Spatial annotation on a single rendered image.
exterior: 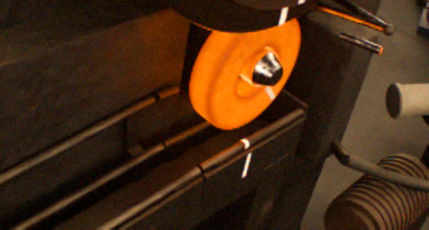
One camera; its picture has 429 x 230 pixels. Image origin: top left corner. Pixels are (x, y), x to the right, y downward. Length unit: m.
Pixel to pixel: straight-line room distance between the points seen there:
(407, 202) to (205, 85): 0.53
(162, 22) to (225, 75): 0.09
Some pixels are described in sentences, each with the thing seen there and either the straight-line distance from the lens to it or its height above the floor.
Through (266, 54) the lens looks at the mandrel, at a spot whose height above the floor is 0.84.
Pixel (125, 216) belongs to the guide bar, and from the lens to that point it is 0.62.
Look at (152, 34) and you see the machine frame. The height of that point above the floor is 0.85.
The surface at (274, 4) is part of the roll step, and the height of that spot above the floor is 0.93.
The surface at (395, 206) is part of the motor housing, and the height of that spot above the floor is 0.52.
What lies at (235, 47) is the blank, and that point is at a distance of 0.60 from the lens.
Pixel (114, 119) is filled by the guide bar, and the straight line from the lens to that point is 0.65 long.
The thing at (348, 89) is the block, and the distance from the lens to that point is 0.87.
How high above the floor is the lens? 1.17
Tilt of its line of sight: 37 degrees down
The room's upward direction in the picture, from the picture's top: 12 degrees clockwise
